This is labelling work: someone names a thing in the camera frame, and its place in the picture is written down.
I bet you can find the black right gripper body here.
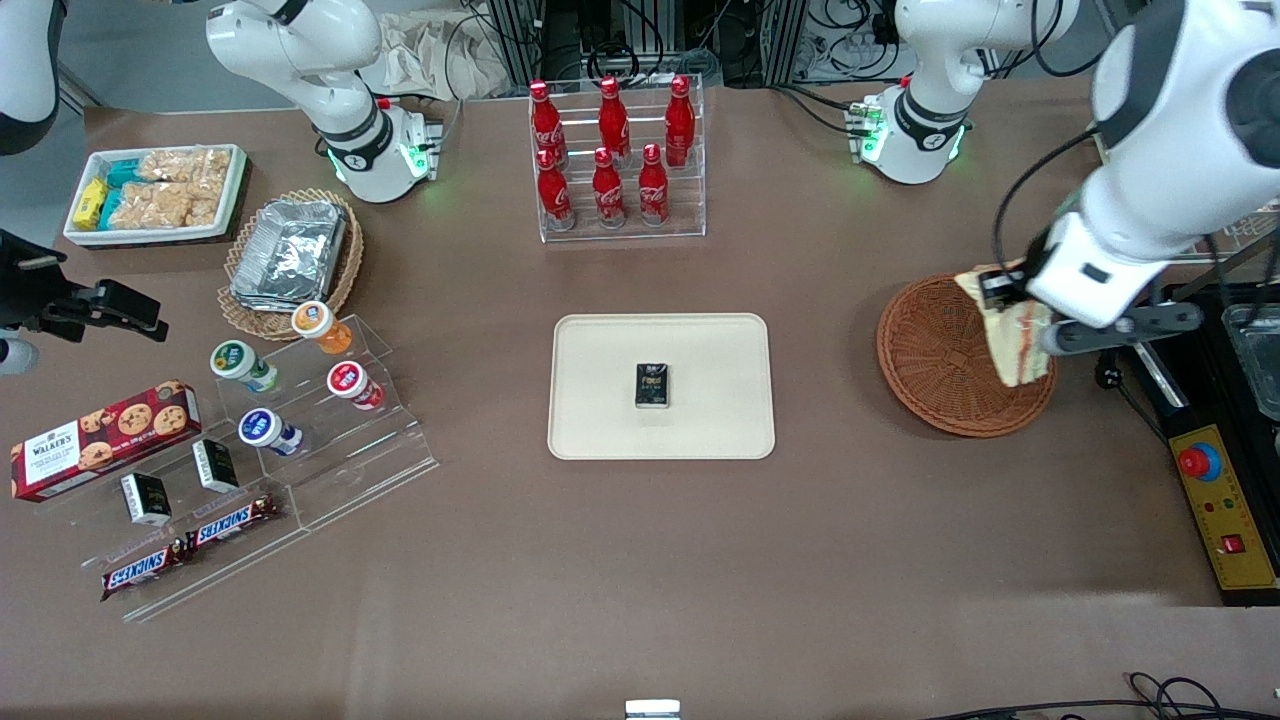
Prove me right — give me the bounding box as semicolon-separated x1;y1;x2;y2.
0;230;98;337

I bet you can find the triangle sandwich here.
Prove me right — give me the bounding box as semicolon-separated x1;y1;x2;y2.
955;268;1058;387

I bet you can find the round brown wicker basket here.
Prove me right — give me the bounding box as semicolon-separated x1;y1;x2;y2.
877;273;1058;438

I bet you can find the oval tan wicker basket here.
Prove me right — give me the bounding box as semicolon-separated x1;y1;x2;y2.
218;188;364;342

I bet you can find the cream rectangular tray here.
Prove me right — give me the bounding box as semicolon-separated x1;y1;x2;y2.
548;313;776;461

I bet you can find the clear bag of rice crackers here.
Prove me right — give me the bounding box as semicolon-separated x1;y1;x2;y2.
140;149;232;184
114;182;222;230

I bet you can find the green lid yogurt cup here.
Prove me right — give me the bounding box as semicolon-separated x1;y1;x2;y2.
210;340;280;394

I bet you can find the red Walkers cookie box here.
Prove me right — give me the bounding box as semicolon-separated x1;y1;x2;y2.
10;380;203;503

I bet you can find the white rectangular snack bin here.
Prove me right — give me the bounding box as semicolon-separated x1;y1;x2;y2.
63;145;248;248

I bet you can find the stack of foil trays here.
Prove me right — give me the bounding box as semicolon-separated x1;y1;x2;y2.
230;200;348;307

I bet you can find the shiny metal pan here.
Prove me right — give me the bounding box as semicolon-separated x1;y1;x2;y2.
1222;304;1280;421

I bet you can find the small black snack box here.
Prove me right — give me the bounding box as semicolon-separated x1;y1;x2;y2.
120;473;172;528
192;440;240;494

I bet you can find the blue lid yogurt cup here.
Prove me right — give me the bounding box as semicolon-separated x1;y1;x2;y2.
238;408;304;458

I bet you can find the orange lid yogurt cup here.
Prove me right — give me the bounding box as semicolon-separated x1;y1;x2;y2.
291;301;354;356

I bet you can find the red lid yogurt cup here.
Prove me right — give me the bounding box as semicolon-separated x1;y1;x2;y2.
327;361;385;412

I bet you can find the Snickers chocolate bar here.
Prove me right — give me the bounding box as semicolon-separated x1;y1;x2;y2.
100;545;191;602
185;495;283;550

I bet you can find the clear acrylic stepped stand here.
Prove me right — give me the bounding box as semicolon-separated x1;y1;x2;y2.
60;315;439;622

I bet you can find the clear acrylic bottle rack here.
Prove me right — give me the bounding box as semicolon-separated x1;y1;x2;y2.
530;75;707;244

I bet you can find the red Coca-Cola bottle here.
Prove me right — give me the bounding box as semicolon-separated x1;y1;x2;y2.
592;147;627;230
665;75;697;168
598;77;632;166
537;148;576;232
638;143;671;228
528;80;568;166

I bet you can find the black snack packet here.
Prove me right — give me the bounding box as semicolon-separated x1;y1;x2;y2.
634;362;672;411

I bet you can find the beige cloth bag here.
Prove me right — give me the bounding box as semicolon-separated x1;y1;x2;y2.
378;10;513;101

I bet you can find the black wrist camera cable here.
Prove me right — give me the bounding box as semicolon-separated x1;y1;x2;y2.
992;128;1101;283

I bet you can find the black power cable with plug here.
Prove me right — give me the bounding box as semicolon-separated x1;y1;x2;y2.
1093;345;1169;441

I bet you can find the black looped cable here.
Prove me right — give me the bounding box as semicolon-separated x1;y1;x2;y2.
920;672;1280;720

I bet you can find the aluminium equipment rack with cables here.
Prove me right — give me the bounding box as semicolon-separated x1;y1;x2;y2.
485;0;906;89

